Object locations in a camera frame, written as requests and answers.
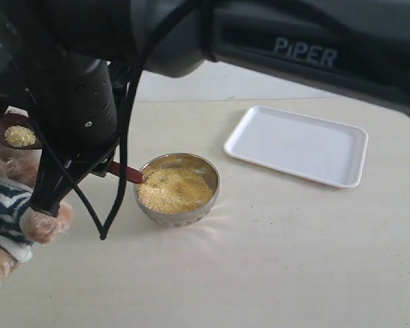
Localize white rectangular plastic tray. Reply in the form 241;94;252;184
223;106;368;189

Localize yellow millet grains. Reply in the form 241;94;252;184
137;167;214;214

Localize brown teddy bear striped sweater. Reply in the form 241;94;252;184
0;105;74;301

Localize steel bowl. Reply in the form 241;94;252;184
134;153;220;228

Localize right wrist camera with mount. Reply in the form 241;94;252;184
0;46;28;121

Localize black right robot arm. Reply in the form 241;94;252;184
0;1;410;214

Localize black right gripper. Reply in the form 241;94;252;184
23;54;118;216

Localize dark red wooden spoon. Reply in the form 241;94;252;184
0;114;146;185

